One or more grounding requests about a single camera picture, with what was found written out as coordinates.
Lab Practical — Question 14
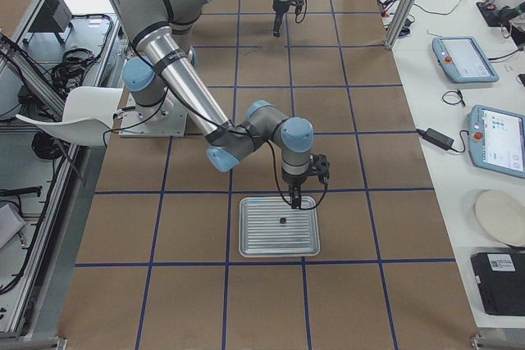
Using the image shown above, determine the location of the lower blue teach pendant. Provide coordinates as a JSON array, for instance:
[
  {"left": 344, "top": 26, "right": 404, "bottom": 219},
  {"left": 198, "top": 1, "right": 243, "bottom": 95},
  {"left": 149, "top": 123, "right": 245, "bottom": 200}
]
[{"left": 468, "top": 105, "right": 524, "bottom": 179}]

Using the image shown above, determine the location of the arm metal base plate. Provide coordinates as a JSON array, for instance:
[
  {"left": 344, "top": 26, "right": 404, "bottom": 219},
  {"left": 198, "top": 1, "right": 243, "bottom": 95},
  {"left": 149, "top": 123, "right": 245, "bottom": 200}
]
[{"left": 119, "top": 92, "right": 187, "bottom": 138}]

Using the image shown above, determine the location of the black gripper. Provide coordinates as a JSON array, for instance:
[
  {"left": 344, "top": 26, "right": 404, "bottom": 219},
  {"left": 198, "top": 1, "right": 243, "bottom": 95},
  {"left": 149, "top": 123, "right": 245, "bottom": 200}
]
[
  {"left": 282, "top": 173, "right": 308, "bottom": 208},
  {"left": 274, "top": 8, "right": 288, "bottom": 25}
]

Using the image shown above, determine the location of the white round plate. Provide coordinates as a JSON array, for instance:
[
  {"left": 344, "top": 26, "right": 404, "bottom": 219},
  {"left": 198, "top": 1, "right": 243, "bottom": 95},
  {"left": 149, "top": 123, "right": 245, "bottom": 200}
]
[{"left": 475, "top": 190, "right": 524, "bottom": 248}]

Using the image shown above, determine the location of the black power adapter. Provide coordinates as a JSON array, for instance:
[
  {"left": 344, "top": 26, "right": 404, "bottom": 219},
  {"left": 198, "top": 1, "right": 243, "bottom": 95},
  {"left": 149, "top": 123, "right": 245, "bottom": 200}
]
[{"left": 416, "top": 128, "right": 454, "bottom": 151}]

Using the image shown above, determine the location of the ribbed metal tray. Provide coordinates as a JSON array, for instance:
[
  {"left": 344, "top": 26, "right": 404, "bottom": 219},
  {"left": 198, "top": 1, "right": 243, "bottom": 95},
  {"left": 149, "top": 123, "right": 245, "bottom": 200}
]
[{"left": 239, "top": 196, "right": 321, "bottom": 257}]

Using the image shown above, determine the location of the black laptop case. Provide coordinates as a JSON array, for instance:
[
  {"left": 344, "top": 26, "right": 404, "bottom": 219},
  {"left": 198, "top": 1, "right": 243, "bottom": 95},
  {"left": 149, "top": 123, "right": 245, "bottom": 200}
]
[{"left": 470, "top": 252, "right": 524, "bottom": 316}]

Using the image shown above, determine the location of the blue teach pendant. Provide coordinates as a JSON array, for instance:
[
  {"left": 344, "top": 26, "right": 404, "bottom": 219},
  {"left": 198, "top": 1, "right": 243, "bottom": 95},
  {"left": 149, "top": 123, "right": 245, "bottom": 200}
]
[
  {"left": 431, "top": 36, "right": 500, "bottom": 84},
  {"left": 468, "top": 105, "right": 524, "bottom": 179}
]

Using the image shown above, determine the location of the upper blue teach pendant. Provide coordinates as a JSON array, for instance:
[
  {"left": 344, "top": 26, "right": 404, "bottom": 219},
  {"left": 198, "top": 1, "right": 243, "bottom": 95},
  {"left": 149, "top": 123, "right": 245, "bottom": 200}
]
[{"left": 431, "top": 36, "right": 500, "bottom": 84}]

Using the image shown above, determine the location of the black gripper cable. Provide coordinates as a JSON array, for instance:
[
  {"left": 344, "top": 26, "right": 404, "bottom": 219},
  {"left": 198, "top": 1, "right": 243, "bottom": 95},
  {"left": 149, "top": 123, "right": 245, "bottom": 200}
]
[{"left": 266, "top": 136, "right": 331, "bottom": 208}]

